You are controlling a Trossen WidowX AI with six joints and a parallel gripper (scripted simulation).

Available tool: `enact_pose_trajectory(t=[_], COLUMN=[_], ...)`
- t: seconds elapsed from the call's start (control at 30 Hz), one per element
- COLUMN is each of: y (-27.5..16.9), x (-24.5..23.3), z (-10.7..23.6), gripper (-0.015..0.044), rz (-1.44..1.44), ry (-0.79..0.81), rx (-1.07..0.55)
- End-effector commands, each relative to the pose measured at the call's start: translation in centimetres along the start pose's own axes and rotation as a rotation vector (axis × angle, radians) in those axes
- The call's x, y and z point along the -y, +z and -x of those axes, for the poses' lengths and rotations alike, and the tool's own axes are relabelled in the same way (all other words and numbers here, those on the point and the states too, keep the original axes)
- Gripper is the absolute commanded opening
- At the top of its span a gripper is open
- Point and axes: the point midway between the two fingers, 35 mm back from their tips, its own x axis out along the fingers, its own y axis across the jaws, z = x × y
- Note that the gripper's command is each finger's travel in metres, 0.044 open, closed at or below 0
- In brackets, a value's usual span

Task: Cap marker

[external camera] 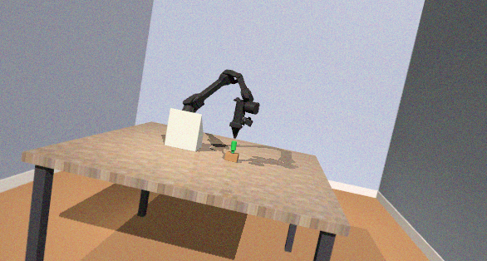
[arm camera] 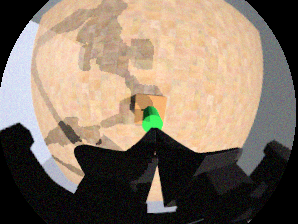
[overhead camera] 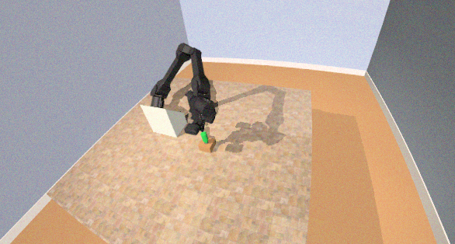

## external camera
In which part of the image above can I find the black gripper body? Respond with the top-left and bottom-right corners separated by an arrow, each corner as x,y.
229,110 -> 245,129

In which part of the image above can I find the orange square block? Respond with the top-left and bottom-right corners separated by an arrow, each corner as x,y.
224,151 -> 239,163

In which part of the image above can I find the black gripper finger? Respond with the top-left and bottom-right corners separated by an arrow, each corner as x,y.
231,126 -> 240,139

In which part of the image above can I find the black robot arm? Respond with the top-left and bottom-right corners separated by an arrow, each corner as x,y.
182,70 -> 260,127

